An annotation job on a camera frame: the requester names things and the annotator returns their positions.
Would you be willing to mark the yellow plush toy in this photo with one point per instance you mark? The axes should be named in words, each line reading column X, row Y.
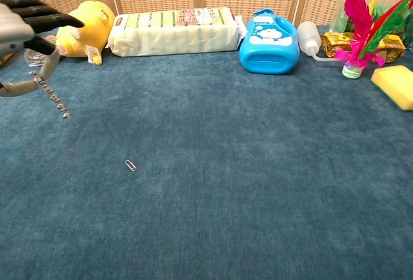
column 88, row 28

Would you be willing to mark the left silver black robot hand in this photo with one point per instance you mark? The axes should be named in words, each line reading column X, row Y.
column 16, row 25

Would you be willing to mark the small metal paper clip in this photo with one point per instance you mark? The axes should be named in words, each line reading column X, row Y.
column 130, row 165

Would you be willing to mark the clear plastic squeeze bottle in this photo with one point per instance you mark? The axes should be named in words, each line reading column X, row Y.
column 308, row 36

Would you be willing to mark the yellow scouring sponge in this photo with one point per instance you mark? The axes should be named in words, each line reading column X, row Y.
column 395, row 84

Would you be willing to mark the gold foil snack bag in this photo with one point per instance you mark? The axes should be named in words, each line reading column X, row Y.
column 335, row 44

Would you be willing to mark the blue pump detergent bottle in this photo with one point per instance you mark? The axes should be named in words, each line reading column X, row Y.
column 269, row 44

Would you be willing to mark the packaged yellow sponge pack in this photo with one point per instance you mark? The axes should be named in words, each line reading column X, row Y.
column 174, row 35

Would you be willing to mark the blue carpet table cover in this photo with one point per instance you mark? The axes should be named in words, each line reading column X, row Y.
column 206, row 180

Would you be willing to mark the colourful feather shuttlecock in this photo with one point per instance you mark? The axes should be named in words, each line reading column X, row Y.
column 358, row 18

